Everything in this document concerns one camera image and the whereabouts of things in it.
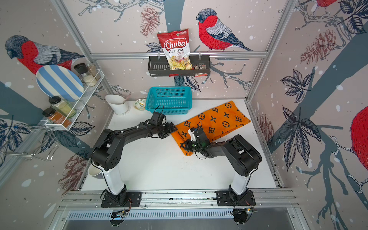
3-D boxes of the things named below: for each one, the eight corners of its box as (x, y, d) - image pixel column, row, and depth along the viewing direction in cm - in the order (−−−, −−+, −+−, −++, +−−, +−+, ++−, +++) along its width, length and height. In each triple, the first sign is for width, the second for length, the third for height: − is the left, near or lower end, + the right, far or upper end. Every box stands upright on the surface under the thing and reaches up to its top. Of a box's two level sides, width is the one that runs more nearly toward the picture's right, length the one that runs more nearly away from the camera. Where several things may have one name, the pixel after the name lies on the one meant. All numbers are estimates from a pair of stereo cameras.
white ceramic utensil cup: (109, 116, 113) (100, 104, 103) (113, 106, 120) (106, 94, 110) (127, 116, 113) (121, 104, 103) (131, 105, 120) (125, 94, 110)
